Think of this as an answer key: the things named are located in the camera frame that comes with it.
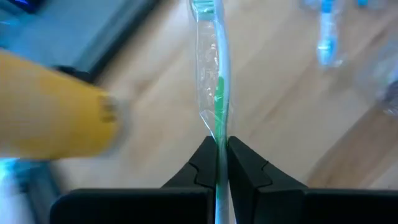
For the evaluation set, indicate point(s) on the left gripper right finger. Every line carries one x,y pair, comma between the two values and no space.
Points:
280,202

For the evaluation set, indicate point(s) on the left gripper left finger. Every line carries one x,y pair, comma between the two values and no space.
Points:
186,202

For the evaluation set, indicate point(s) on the green toothbrush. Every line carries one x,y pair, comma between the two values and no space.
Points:
220,99

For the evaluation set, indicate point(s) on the yellow canister with white lid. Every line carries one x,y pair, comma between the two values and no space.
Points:
53,109

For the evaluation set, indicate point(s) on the black aluminium table frame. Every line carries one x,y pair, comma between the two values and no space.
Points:
118,34

